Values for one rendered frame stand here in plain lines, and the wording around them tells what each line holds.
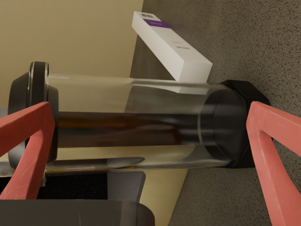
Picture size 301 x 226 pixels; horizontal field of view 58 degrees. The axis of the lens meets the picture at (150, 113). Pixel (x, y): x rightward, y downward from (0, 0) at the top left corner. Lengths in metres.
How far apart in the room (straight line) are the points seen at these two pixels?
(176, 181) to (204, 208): 0.07
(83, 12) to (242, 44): 0.47
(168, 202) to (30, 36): 0.51
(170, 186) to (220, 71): 0.20
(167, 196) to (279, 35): 0.30
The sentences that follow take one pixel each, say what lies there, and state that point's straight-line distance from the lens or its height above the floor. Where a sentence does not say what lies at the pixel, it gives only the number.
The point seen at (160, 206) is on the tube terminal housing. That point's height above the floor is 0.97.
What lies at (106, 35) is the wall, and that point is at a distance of 0.75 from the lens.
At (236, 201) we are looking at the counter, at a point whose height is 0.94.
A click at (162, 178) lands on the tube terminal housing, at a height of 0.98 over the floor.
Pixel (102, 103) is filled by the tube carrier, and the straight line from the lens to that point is 0.22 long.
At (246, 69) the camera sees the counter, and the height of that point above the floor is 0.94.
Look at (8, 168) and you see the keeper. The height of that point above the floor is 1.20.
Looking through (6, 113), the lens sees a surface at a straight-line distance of 0.25.
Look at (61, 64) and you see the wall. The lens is 0.77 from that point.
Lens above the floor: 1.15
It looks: 21 degrees down
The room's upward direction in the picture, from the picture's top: 89 degrees counter-clockwise
